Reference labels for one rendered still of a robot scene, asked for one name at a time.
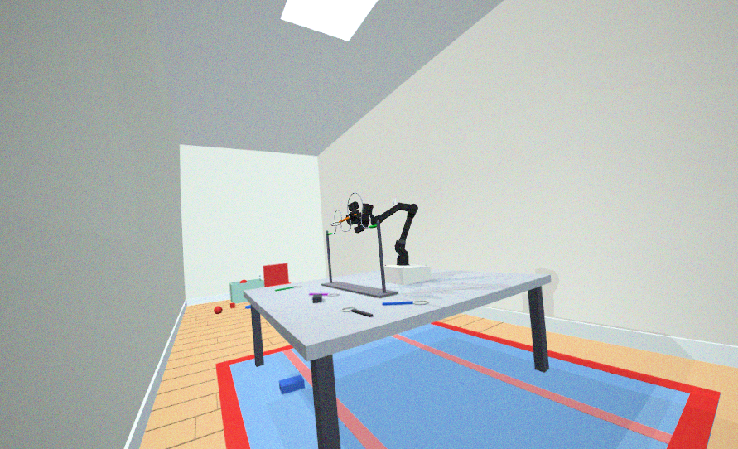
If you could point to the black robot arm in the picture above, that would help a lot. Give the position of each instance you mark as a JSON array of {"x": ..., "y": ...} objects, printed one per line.
[{"x": 402, "y": 259}]

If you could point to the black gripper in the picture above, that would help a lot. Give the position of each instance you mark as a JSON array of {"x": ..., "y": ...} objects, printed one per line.
[{"x": 356, "y": 219}]

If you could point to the blue rectangular block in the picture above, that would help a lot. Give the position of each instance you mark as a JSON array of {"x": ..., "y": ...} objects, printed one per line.
[{"x": 291, "y": 384}]

